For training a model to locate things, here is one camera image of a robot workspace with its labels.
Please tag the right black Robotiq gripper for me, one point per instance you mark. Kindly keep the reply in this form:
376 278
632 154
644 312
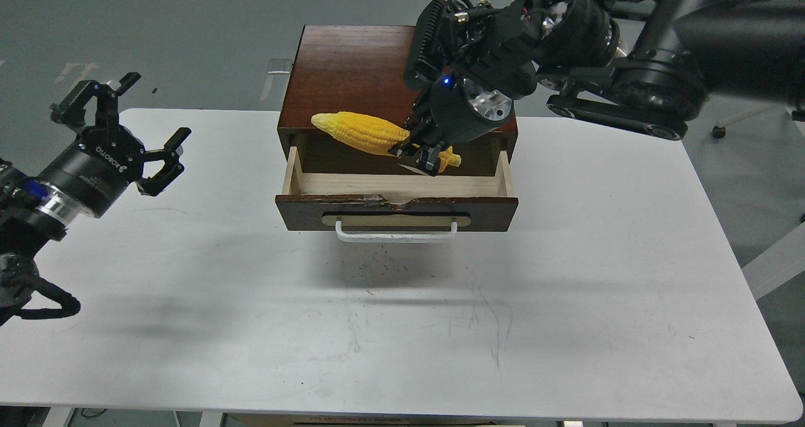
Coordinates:
96 168

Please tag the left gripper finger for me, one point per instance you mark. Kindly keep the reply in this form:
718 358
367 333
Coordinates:
172 168
71 112

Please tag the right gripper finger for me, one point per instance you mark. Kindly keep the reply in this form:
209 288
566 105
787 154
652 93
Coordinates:
423 130
426 160

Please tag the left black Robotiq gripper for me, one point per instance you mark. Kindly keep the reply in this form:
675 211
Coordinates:
463 109

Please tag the wooden drawer with white handle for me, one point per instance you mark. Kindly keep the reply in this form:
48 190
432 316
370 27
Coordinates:
327 183

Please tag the yellow plastic corn cob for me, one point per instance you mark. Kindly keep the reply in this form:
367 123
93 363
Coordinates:
363 132

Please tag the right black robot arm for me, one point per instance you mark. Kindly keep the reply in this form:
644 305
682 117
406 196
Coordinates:
644 66

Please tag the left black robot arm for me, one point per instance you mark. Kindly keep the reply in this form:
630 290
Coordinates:
34 213

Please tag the dark wooden drawer cabinet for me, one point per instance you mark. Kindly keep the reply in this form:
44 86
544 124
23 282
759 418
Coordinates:
357 68

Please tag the white chair leg with caster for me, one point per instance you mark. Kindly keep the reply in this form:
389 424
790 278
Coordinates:
755 116

